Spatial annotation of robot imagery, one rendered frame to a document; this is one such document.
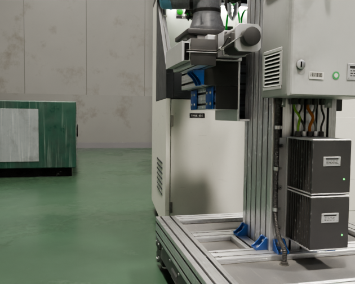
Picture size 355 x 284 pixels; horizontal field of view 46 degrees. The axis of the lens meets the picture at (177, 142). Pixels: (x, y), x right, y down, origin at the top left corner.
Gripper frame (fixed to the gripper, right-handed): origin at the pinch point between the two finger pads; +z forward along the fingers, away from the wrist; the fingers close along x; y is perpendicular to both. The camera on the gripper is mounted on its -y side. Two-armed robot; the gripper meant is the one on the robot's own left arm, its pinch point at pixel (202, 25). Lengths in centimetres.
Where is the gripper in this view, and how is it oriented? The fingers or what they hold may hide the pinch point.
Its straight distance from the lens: 248.4
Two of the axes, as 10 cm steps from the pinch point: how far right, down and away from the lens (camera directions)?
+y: -2.0, 7.2, -6.7
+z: 4.5, 6.7, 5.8
